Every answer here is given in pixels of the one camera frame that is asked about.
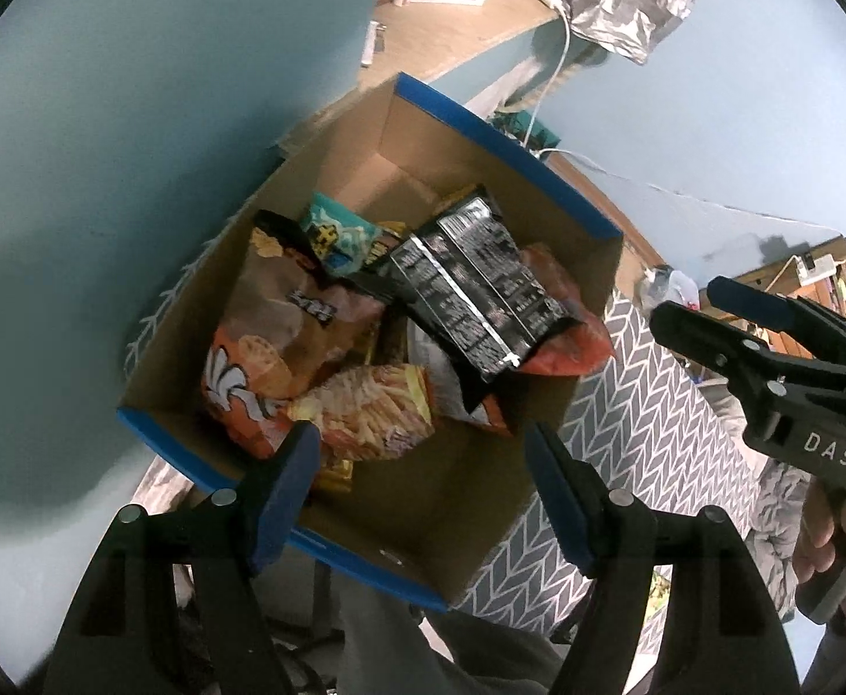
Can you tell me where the grey quilt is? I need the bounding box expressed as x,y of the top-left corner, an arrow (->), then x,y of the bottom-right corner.
745,459 -> 811,624

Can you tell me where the clear plastic bag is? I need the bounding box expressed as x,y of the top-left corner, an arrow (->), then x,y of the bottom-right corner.
640,266 -> 703,312

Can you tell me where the yellow snack packet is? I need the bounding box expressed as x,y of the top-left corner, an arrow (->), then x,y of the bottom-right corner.
433,184 -> 482,214
311,449 -> 358,495

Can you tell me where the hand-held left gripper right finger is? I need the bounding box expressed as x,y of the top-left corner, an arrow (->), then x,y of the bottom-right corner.
524,421 -> 802,695

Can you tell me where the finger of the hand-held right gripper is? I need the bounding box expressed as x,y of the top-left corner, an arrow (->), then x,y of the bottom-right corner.
708,275 -> 846,375
650,302 -> 846,437

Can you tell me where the red snack packet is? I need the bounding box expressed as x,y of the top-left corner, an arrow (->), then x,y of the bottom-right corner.
517,242 -> 616,378

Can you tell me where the colourful snack packet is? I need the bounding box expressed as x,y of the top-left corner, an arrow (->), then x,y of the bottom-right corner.
644,568 -> 674,624

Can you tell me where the large orange snack packet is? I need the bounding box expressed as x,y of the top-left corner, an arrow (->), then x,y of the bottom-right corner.
202,208 -> 388,459

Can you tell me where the beige rope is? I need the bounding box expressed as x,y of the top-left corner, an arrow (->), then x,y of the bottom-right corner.
506,50 -> 598,113

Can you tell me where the silver black snack packet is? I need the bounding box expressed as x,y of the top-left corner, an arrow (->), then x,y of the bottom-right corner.
404,319 -> 518,439

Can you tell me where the white hair dryer cable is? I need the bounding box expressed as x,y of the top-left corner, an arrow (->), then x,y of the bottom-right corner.
520,3 -> 572,149

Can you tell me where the person's right hand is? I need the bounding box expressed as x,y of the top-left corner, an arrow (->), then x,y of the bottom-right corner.
791,485 -> 846,638

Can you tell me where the teal basket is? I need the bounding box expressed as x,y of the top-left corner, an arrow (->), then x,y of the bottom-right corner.
499,108 -> 561,149

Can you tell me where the thin white cable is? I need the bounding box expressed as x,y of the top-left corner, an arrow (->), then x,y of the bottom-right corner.
539,148 -> 840,229

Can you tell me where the teal snack packet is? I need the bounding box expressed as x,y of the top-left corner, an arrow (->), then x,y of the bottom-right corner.
300,192 -> 388,276

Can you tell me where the striped fries snack packet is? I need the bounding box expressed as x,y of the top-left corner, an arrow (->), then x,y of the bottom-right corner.
289,363 -> 439,463

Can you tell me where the wooden desk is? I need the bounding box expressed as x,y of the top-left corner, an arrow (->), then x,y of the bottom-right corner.
738,232 -> 846,320
361,0 -> 561,88

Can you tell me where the white power strip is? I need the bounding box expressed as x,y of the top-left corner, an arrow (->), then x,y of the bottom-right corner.
792,253 -> 837,283

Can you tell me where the cardboard box with blue rim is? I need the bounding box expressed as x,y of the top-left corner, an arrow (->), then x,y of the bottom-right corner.
115,72 -> 625,613

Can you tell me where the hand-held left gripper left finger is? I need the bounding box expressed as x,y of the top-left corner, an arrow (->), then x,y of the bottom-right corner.
42,420 -> 323,695

